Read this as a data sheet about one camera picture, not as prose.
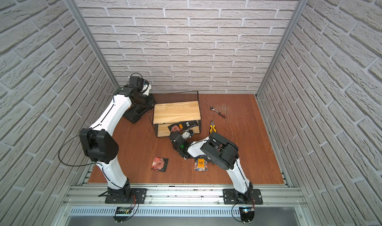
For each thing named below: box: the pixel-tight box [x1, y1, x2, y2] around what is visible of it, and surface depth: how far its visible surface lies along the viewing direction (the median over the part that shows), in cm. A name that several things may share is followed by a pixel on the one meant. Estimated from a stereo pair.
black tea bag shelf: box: [182, 120, 199, 130], surface depth 102 cm
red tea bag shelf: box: [151, 156, 170, 172], surface depth 87 cm
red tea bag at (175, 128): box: [170, 124, 183, 134], surface depth 99 cm
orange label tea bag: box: [193, 158, 208, 172], surface depth 85 cm
